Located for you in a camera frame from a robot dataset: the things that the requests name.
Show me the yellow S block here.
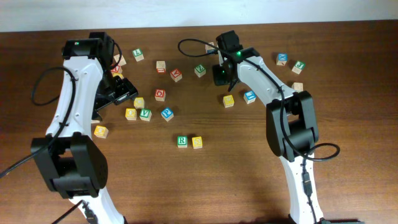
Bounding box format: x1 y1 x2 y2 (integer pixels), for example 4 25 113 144
192 136 203 149

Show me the green R block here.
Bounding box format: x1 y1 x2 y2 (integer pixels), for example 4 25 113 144
177 136 188 148

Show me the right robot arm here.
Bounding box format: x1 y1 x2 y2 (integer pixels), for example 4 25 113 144
213 30 323 223

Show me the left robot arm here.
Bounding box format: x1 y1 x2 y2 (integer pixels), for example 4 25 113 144
30 32 138 223

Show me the yellow block upper left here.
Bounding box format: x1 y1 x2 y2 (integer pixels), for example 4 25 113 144
113 73 124 79

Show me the yellow block centre right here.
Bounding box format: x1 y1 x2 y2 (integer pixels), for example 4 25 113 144
223 95 234 108

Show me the red A block left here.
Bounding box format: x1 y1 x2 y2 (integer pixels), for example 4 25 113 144
111 65 123 74

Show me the red a block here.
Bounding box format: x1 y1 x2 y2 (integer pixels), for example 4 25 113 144
111 65 123 74
170 68 182 82

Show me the blue edged wooden block top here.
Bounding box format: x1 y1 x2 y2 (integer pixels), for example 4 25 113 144
205 42 217 54

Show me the blue E block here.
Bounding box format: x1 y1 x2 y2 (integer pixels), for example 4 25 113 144
244 90 256 104

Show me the yellow block centre left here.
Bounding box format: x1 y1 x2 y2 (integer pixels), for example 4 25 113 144
134 97 145 109

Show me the yellow block lower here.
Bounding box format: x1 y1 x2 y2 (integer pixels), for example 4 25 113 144
125 108 137 121

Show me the plain wooden block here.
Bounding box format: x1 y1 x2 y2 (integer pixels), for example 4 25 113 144
114 54 126 67

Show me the yellow O block bottom left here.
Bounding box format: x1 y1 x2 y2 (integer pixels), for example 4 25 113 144
94 126 109 139

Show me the green Z block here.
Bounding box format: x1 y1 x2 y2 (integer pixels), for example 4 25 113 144
195 64 206 78

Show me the green V block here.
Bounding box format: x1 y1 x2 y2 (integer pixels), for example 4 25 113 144
139 108 152 121

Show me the green L block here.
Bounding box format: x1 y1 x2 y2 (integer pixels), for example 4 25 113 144
132 49 144 62

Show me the red Q block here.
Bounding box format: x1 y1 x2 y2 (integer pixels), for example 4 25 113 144
155 89 166 101

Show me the red edged wooden block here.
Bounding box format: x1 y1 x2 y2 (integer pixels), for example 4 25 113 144
156 61 166 73

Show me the blue K block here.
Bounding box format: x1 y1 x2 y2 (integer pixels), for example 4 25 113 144
276 53 288 66

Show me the blue P block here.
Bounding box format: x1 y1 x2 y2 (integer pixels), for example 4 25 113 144
161 107 174 122

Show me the red A block centre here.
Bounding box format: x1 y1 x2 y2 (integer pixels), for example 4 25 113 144
170 68 182 82

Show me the green edged wooden block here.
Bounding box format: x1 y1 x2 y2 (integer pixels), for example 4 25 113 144
292 82 303 92

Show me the green J block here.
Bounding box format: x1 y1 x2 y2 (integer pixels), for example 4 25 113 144
292 60 306 75

